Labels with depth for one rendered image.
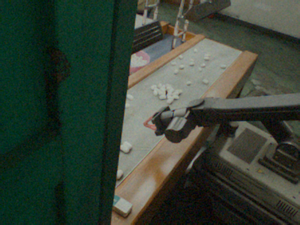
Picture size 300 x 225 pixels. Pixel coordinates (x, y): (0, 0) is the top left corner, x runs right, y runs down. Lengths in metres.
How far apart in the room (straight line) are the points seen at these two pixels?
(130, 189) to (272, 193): 0.85
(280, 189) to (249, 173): 0.16
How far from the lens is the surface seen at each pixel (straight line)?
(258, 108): 0.69
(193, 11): 1.46
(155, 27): 1.10
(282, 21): 5.69
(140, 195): 0.85
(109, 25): 0.22
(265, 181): 1.50
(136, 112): 1.19
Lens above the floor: 1.45
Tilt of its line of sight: 36 degrees down
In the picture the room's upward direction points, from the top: 11 degrees clockwise
